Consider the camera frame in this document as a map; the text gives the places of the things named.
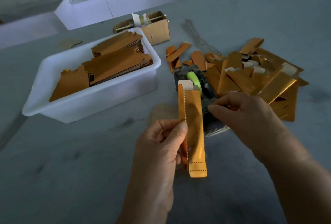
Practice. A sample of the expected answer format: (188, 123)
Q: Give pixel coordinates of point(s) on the person's left hand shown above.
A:
(155, 162)

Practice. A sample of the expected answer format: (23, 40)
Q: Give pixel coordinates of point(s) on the person's right hand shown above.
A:
(253, 123)

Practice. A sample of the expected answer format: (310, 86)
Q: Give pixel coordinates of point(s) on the pile of beige blanks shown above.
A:
(161, 113)

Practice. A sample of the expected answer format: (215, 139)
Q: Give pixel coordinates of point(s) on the pile of gold boxes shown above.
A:
(243, 74)

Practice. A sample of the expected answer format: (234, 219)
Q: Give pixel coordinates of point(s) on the gold box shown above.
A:
(195, 128)

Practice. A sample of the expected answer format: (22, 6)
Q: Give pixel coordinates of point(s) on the gold cartons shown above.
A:
(119, 61)

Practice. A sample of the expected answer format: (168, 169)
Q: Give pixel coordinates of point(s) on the person's left forearm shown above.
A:
(145, 212)

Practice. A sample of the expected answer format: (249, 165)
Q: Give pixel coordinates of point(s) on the person's right forearm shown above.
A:
(302, 187)

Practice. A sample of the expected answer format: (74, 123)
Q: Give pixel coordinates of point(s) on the black tape dispenser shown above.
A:
(214, 125)

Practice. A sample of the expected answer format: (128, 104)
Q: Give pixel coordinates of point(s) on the green tape roll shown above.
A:
(194, 80)

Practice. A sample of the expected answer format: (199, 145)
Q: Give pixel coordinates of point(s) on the white plastic bin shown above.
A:
(88, 105)

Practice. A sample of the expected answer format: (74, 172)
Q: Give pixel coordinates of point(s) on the small cardboard box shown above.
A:
(159, 31)

